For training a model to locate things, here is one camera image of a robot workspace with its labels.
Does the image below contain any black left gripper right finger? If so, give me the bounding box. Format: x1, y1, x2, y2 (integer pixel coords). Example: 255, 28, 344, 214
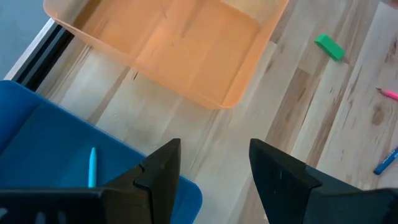
248, 138, 368, 224

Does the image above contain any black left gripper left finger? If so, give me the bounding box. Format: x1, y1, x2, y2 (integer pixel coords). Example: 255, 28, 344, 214
102, 138, 182, 224

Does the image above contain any dark blue crayon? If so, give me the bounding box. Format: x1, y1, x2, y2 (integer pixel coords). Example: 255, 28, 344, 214
373, 146, 398, 176

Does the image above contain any pink pencil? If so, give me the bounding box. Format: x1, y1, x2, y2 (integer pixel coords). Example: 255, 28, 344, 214
375, 87, 398, 101

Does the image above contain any green eraser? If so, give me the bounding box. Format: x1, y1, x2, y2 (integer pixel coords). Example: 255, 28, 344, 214
313, 33, 346, 62

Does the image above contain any blue plastic bin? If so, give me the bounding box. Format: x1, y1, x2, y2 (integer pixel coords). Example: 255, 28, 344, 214
0, 80, 203, 224

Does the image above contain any orange translucent plastic bin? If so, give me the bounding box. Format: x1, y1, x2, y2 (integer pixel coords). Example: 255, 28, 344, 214
42, 0, 290, 110

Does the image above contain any black aluminium rail frame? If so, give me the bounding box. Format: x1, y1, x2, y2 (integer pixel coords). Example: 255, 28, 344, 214
11, 22, 75, 91

